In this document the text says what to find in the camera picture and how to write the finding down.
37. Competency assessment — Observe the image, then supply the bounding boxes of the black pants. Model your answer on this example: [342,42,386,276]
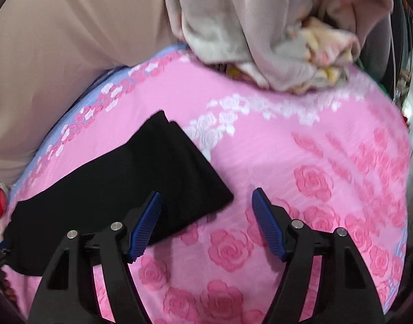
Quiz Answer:
[2,110,235,276]

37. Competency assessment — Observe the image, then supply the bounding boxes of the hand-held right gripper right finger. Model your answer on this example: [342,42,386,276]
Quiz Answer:
[251,188,384,324]

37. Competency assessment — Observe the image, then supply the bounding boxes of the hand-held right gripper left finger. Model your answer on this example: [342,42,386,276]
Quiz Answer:
[27,192,162,324]

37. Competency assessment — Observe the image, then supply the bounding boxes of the beige draped cloth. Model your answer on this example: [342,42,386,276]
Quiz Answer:
[0,0,187,190]

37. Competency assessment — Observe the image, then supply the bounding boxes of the pink rose bed sheet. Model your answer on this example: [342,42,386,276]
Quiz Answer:
[0,45,411,324]

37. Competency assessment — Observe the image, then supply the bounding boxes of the cream floral fleece blanket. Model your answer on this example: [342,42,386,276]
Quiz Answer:
[159,0,394,95]

